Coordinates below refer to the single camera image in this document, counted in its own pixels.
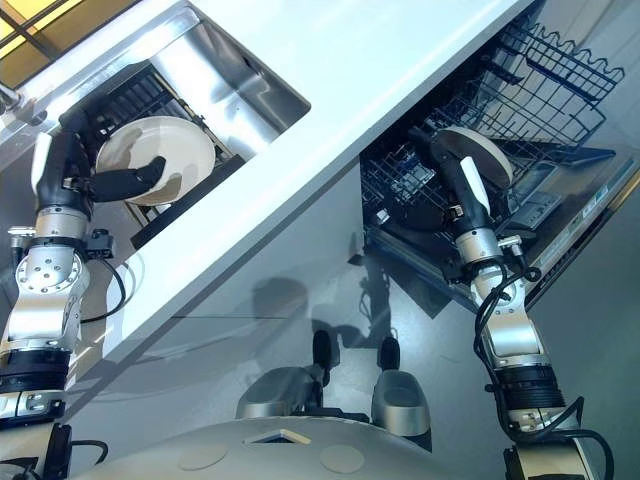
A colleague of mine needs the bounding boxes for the cream round plate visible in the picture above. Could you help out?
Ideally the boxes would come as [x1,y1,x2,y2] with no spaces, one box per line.
[436,126,513,190]
[94,117,218,207]

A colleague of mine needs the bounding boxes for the silver robot torso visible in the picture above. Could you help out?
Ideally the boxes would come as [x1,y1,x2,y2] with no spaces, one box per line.
[67,415,454,480]

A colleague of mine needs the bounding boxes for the stainless steel sink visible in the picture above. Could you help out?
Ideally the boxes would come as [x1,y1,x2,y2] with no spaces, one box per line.
[0,0,312,252]

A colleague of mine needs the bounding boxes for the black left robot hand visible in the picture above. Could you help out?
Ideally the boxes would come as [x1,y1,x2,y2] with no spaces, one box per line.
[30,106,169,210]

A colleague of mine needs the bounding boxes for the silver robot leg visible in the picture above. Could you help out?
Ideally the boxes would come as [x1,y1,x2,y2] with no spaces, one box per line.
[368,336,434,454]
[234,329,341,422]

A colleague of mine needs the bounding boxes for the dishwasher door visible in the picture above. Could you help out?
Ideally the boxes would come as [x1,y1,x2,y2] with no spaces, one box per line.
[363,147,640,321]

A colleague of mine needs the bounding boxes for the window with dark frame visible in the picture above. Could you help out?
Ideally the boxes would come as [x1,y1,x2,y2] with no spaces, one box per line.
[0,0,104,66]

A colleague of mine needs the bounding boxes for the metal faucet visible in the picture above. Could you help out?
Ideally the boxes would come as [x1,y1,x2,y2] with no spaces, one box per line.
[0,82,50,127]

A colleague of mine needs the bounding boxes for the silver left robot leg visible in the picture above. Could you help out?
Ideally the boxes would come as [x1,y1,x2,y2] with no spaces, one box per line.
[234,329,341,422]

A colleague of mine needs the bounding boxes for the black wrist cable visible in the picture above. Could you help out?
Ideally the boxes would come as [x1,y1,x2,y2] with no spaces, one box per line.
[472,267,544,371]
[78,249,147,324]

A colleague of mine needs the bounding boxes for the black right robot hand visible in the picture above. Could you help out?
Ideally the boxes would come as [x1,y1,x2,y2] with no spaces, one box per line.
[408,125,497,237]

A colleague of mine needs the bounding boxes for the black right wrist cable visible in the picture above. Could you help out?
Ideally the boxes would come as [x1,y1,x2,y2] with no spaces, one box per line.
[472,267,544,371]

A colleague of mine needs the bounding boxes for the black dish rack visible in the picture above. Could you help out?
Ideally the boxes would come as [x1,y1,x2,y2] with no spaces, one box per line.
[79,67,247,251]

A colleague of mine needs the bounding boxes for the silver right robot leg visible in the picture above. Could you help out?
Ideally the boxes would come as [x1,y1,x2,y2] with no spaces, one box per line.
[368,336,434,454]

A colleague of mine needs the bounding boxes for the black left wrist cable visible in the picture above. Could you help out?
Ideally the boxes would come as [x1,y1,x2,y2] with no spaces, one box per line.
[78,249,147,324]

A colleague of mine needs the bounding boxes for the dark wire dishwasher rack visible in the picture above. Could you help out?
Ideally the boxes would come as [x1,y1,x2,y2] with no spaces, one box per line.
[424,22,627,169]
[359,113,554,244]

